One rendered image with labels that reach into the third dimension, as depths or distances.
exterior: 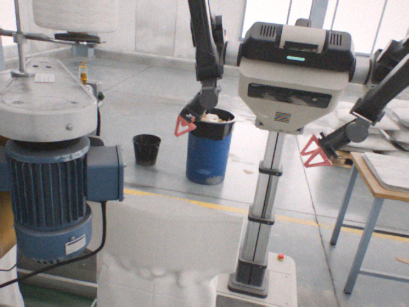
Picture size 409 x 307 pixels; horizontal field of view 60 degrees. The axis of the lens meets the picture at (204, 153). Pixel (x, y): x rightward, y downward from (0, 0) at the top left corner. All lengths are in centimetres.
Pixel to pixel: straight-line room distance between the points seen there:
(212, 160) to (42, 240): 265
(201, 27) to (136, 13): 843
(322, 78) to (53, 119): 95
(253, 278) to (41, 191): 140
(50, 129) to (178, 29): 857
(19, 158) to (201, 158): 270
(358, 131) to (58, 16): 81
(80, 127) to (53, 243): 24
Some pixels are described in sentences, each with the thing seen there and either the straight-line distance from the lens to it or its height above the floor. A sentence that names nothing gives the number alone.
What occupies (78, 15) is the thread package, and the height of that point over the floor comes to 156.
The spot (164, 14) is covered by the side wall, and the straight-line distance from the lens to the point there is 922.
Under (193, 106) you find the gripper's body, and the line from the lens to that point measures 115.
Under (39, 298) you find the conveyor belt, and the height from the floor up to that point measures 38.
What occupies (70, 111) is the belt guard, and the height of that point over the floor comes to 142.
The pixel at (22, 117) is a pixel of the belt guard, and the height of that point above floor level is 141.
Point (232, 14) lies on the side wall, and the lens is 895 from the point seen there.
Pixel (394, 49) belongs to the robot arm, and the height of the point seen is 154.
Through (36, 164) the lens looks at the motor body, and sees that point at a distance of 70.
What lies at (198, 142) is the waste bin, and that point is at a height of 43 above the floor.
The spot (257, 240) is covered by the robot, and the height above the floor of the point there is 57.
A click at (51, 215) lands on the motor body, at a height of 120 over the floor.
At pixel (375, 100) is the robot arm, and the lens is 108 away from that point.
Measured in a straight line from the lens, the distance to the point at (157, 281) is 117.
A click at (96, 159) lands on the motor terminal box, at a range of 73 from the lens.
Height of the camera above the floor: 161
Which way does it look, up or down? 23 degrees down
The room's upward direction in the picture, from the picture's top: 7 degrees clockwise
